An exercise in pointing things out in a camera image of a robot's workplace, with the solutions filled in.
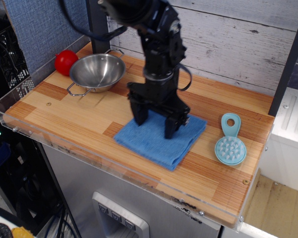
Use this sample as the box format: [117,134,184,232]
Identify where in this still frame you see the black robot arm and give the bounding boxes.
[59,0,190,139]

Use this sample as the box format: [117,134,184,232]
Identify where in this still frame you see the clear acrylic table guard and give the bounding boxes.
[0,55,274,238]

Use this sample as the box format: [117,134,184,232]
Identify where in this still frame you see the steel bowl with handles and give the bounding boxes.
[67,49,126,97]

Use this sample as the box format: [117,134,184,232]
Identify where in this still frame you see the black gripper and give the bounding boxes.
[127,73,190,139]

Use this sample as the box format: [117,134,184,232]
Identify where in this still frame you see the black plastic crate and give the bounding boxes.
[0,26,29,89]

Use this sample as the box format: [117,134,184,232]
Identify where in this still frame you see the blue microfiber towel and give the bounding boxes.
[114,111,207,171]

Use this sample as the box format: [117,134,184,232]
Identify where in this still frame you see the dark metal post right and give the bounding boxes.
[268,30,298,117]

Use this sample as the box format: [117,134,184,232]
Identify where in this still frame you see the teal scalp massager brush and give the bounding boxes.
[215,113,247,166]

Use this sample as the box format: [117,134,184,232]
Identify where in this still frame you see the dark metal post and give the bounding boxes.
[86,0,110,54]
[268,30,298,117]

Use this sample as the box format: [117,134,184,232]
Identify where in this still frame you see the dark metal post left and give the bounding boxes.
[86,0,110,54]

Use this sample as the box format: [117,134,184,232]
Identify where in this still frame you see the yellow object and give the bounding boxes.
[11,227,34,238]

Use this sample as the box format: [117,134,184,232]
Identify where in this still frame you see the red toy tomato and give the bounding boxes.
[55,50,78,76]

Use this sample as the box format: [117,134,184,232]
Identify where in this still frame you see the white grooved appliance top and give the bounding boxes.
[272,88,298,142]

